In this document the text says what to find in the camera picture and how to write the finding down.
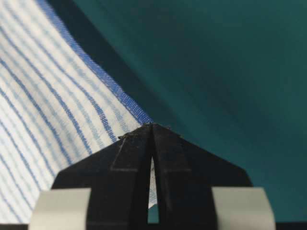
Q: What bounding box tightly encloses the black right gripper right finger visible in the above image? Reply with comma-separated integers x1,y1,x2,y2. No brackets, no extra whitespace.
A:
152,124,276,230

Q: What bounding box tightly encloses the green backdrop sheet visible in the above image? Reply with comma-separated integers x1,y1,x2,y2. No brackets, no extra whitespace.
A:
50,0,307,222

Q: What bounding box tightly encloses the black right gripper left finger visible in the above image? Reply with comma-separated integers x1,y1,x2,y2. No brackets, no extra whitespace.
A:
29,124,152,230

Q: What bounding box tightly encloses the white blue striped towel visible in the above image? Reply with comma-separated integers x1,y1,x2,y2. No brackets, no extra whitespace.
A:
0,0,151,224

